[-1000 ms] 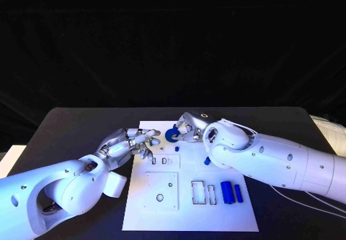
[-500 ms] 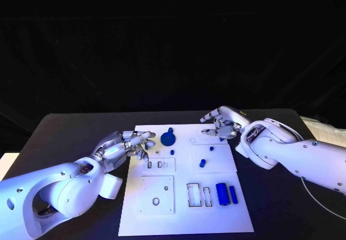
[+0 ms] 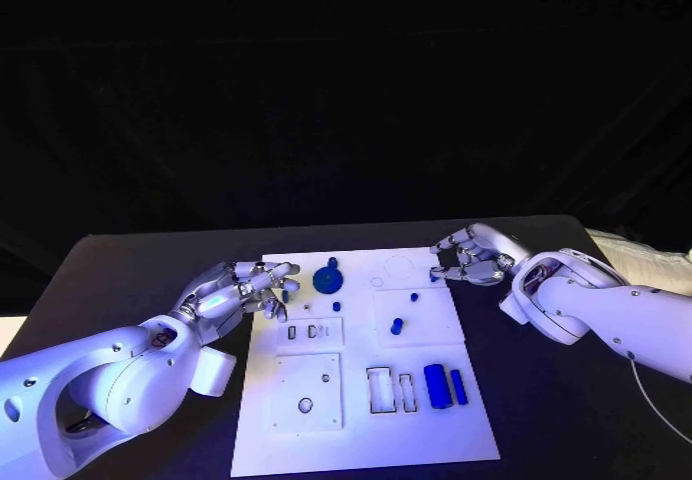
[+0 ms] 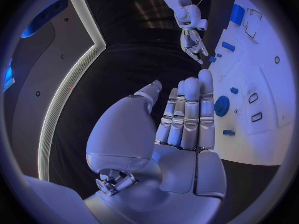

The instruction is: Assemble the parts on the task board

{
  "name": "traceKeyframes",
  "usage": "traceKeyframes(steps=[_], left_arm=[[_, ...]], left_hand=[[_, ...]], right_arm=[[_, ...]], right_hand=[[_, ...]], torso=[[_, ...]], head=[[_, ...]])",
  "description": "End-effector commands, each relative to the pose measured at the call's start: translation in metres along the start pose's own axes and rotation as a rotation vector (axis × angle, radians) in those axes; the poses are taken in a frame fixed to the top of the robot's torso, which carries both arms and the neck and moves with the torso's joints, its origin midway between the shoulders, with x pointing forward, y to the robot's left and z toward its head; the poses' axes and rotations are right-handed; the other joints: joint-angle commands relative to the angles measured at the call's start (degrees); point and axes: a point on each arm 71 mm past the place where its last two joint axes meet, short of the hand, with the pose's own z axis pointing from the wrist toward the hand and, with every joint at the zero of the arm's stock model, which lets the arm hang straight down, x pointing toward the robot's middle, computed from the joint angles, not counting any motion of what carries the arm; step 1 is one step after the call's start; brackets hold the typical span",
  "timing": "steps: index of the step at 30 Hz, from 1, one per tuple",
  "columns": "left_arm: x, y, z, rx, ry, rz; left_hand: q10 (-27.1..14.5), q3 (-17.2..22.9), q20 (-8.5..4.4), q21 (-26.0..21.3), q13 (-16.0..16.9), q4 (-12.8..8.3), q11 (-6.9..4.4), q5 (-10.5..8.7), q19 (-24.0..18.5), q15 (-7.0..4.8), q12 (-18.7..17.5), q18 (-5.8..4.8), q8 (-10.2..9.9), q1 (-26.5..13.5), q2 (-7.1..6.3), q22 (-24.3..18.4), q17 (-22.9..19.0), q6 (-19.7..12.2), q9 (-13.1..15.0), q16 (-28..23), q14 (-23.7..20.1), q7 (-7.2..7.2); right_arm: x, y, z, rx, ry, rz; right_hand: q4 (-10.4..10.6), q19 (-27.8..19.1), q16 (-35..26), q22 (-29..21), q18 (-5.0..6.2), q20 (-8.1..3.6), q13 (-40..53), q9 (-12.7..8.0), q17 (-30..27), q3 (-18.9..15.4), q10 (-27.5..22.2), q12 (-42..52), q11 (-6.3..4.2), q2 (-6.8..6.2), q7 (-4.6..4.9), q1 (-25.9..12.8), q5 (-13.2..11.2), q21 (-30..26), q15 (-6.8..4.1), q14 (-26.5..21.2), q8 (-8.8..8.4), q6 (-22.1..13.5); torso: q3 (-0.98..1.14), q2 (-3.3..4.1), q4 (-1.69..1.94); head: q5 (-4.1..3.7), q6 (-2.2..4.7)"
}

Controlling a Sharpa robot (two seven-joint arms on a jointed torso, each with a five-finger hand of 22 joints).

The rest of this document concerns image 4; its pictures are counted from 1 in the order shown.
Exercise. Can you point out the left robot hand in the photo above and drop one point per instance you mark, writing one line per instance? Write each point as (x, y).
(130, 134)

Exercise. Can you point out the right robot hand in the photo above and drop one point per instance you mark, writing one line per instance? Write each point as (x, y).
(190, 41)

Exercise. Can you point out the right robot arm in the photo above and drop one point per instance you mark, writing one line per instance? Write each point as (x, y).
(184, 9)

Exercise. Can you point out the white task board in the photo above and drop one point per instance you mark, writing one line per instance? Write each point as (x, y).
(261, 89)

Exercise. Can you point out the small blue plug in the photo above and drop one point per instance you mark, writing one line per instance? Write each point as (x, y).
(212, 59)

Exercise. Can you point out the small blue peg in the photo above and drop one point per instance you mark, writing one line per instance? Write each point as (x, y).
(219, 55)

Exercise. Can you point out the blue long cylinder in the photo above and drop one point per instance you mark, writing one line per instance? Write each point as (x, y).
(228, 46)

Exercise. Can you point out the blue block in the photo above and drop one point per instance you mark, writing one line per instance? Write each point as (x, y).
(237, 15)

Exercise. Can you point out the blue gear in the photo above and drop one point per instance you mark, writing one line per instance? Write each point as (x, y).
(221, 106)

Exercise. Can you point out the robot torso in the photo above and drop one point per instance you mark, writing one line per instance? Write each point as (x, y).
(70, 46)

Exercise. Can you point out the lit screen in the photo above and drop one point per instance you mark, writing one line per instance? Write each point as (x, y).
(8, 76)

